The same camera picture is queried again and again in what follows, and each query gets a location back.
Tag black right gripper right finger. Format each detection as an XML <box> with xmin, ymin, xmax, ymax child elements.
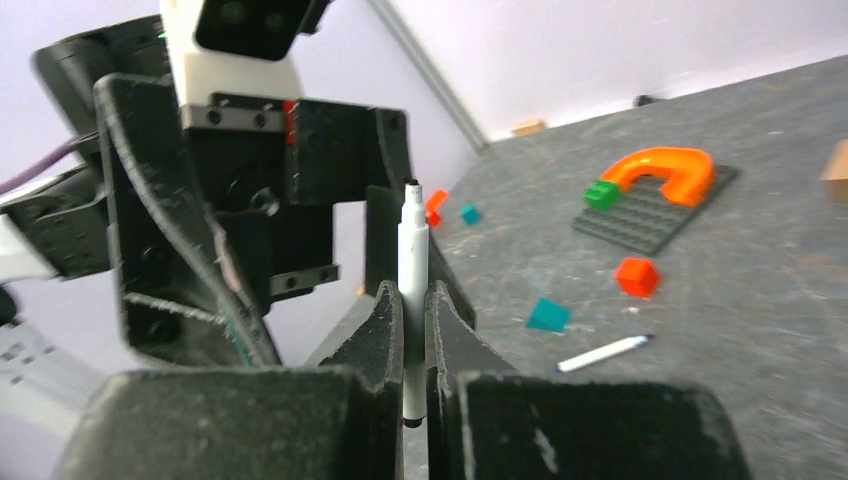
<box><xmin>425</xmin><ymin>281</ymin><xmax>752</xmax><ymax>479</ymax></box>

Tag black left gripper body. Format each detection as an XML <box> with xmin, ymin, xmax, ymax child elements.
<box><xmin>180</xmin><ymin>94</ymin><xmax>413</xmax><ymax>310</ymax></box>

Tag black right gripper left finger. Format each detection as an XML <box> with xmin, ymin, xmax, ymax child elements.
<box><xmin>54</xmin><ymin>281</ymin><xmax>403</xmax><ymax>479</ymax></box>

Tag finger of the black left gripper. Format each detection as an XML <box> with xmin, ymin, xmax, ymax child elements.
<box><xmin>93</xmin><ymin>74</ymin><xmax>280</xmax><ymax>367</ymax></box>
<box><xmin>364</xmin><ymin>184</ymin><xmax>478</xmax><ymax>331</ymax></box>

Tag white pen black tip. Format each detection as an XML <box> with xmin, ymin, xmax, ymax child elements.
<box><xmin>397</xmin><ymin>179</ymin><xmax>429</xmax><ymax>428</ymax></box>

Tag white pen blue tip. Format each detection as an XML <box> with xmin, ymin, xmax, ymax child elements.
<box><xmin>556</xmin><ymin>334</ymin><xmax>655</xmax><ymax>373</ymax></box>

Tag teal cube near pen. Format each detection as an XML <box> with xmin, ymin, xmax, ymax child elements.
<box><xmin>526</xmin><ymin>297</ymin><xmax>571</xmax><ymax>332</ymax></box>

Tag orange curved block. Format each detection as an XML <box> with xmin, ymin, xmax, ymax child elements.
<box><xmin>425</xmin><ymin>189</ymin><xmax>449</xmax><ymax>227</ymax></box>

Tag small teal cube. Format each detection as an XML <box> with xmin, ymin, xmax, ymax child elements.
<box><xmin>459</xmin><ymin>204</ymin><xmax>482</xmax><ymax>226</ymax></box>

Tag red cube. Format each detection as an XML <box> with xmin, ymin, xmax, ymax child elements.
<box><xmin>614</xmin><ymin>257</ymin><xmax>661</xmax><ymax>298</ymax></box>

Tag green lego brick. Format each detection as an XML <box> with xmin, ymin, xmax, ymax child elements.
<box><xmin>582</xmin><ymin>179</ymin><xmax>622</xmax><ymax>211</ymax></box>

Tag grey lego baseplate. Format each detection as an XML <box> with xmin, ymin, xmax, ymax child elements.
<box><xmin>572</xmin><ymin>164</ymin><xmax>741</xmax><ymax>257</ymax></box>

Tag small black object back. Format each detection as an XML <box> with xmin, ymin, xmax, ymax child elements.
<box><xmin>633</xmin><ymin>95</ymin><xmax>659</xmax><ymax>108</ymax></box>

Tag orange arch block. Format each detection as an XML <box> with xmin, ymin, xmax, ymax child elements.
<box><xmin>599</xmin><ymin>146</ymin><xmax>716</xmax><ymax>208</ymax></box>

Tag wooden block on table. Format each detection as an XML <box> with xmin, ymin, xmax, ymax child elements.
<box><xmin>820</xmin><ymin>139</ymin><xmax>847</xmax><ymax>203</ymax></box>

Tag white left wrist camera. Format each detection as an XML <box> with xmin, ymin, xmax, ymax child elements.
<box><xmin>159</xmin><ymin>0</ymin><xmax>330</xmax><ymax>107</ymax></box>

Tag wooden block back wall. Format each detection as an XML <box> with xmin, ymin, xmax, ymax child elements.
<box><xmin>511</xmin><ymin>119</ymin><xmax>548</xmax><ymax>137</ymax></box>

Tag aluminium corner post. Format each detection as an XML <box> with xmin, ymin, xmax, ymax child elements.
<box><xmin>366</xmin><ymin>0</ymin><xmax>490</xmax><ymax>153</ymax></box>

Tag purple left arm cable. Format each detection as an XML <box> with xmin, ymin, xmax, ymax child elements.
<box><xmin>0</xmin><ymin>135</ymin><xmax>84</xmax><ymax>197</ymax></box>

